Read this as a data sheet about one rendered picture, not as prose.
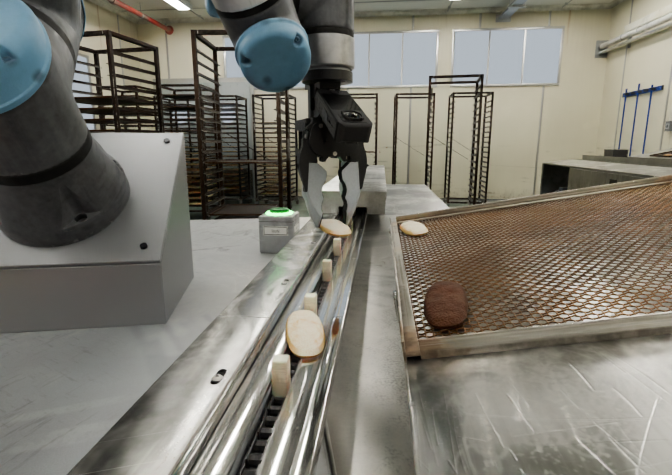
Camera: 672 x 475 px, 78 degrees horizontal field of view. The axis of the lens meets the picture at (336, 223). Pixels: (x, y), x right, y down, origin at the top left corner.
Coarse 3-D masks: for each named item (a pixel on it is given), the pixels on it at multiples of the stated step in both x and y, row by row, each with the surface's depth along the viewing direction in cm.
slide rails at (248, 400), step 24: (360, 216) 107; (312, 264) 65; (336, 264) 65; (312, 288) 54; (336, 288) 54; (288, 312) 46; (264, 360) 36; (312, 360) 36; (264, 384) 33; (312, 384) 33; (240, 408) 30; (288, 408) 30; (216, 432) 27; (240, 432) 27; (288, 432) 27; (216, 456) 25; (264, 456) 25; (288, 456) 25
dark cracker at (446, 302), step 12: (432, 288) 39; (444, 288) 38; (456, 288) 38; (432, 300) 36; (444, 300) 35; (456, 300) 35; (432, 312) 34; (444, 312) 33; (456, 312) 33; (432, 324) 33; (444, 324) 32; (456, 324) 32
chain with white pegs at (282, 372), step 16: (336, 240) 73; (336, 256) 74; (320, 288) 57; (304, 304) 46; (320, 304) 51; (272, 368) 32; (288, 368) 33; (272, 384) 33; (288, 384) 33; (272, 400) 32; (272, 416) 30; (256, 432) 29; (256, 448) 28; (256, 464) 26
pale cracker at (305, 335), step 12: (300, 312) 44; (312, 312) 45; (288, 324) 42; (300, 324) 41; (312, 324) 41; (288, 336) 39; (300, 336) 39; (312, 336) 39; (324, 336) 40; (300, 348) 37; (312, 348) 37
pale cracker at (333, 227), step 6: (324, 222) 59; (330, 222) 59; (336, 222) 59; (324, 228) 57; (330, 228) 56; (336, 228) 56; (342, 228) 56; (348, 228) 56; (330, 234) 55; (336, 234) 54; (342, 234) 54; (348, 234) 55
